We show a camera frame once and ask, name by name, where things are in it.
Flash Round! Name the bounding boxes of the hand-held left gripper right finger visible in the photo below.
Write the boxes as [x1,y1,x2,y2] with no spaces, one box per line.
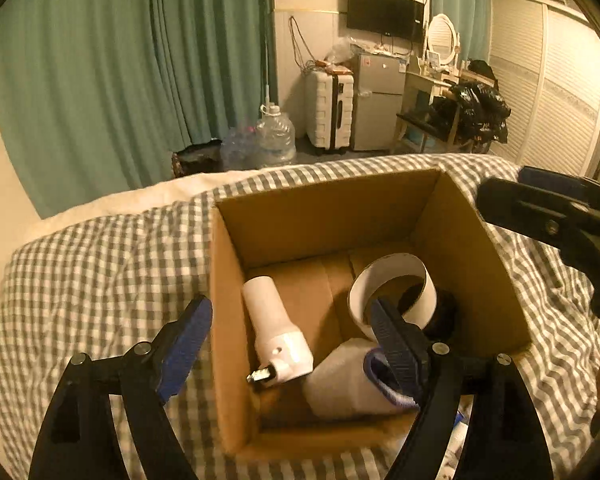
[370,299,554,480]

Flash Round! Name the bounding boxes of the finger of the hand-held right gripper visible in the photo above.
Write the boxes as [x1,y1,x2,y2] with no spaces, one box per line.
[517,165,600,222]
[476,177,600,267]

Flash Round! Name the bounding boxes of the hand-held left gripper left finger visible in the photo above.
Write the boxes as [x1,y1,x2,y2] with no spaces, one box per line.
[28,295,214,480]

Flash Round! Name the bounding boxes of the white cloth blue edge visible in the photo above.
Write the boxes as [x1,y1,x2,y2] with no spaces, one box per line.
[302,338,421,418]

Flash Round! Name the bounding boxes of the brown cardboard box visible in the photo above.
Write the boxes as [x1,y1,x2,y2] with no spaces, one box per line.
[209,168,532,461]

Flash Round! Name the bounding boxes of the white cylindrical device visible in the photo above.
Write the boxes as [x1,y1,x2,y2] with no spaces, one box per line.
[241,275,314,387]

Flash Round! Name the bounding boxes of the black garbage bags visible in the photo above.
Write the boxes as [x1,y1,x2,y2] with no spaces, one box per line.
[429,82,510,144]

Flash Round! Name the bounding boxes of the white louvered closet doors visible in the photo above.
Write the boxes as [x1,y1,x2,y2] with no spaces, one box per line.
[487,0,600,182]

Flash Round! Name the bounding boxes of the grey checkered blanket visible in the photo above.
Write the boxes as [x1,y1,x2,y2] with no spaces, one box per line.
[0,152,600,480]

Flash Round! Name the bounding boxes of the small black bag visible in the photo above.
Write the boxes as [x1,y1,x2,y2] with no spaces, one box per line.
[467,59,496,82]

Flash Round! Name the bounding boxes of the white dressing table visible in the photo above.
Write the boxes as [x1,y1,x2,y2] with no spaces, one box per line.
[392,67,482,154]

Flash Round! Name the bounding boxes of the white bedsheet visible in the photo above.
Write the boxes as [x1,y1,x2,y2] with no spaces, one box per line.
[40,169,261,222]

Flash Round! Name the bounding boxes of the oval vanity mirror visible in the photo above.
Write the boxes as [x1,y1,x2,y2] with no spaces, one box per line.
[426,13,461,67]

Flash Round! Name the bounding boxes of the silver mini fridge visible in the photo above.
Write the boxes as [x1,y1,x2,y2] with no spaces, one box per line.
[352,52,409,152]

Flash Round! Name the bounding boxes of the dark trash bin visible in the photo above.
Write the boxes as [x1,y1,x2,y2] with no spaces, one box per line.
[172,140,225,179]

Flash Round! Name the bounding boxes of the crumpled clear water jug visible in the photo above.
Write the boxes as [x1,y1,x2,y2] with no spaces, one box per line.
[221,126,261,171]

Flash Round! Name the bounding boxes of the white suitcase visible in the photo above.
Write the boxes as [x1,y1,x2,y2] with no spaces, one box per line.
[304,70,355,155]

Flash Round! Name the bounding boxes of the large clear water jug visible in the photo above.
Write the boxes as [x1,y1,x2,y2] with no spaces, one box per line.
[256,104,297,169]

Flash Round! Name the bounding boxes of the clear plastic bag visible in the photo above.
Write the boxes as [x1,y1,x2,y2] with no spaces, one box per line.
[324,39,357,67]

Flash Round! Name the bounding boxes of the wide green curtain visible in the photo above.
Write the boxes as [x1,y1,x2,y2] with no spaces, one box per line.
[0,0,278,220]

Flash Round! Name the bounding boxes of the white wide ring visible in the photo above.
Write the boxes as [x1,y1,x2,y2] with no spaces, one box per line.
[348,254,438,342]

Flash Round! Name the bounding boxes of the black wall television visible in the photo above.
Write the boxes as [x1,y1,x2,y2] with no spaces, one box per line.
[347,0,426,44]

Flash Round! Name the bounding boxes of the wall cables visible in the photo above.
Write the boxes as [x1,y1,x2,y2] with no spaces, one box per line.
[288,14,322,72]

